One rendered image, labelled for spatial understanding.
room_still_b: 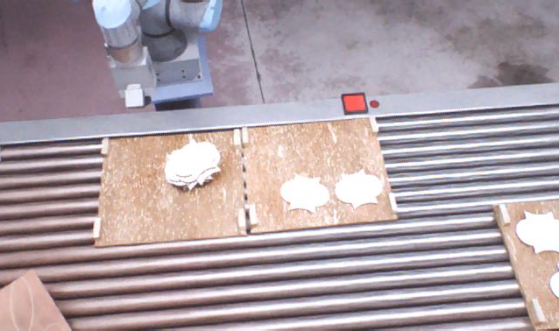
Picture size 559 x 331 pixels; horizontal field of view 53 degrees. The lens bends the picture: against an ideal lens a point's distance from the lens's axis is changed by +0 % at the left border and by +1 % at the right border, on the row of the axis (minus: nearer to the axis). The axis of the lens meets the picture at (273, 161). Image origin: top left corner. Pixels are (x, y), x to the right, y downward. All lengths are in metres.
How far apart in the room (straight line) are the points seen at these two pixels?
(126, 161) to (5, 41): 2.00
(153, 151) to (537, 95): 1.23
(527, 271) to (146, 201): 1.04
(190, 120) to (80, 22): 1.87
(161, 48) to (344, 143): 0.65
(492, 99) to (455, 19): 1.65
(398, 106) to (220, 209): 0.67
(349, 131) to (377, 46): 1.60
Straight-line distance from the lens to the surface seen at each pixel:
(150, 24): 1.80
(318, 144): 1.71
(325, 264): 1.54
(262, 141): 1.71
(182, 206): 1.61
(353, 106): 1.81
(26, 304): 1.49
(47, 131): 1.88
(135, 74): 1.38
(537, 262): 1.67
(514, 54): 3.48
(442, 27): 3.49
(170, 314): 1.51
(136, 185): 1.67
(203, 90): 1.92
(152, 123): 1.81
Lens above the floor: 2.34
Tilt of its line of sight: 58 degrees down
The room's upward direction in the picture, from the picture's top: straight up
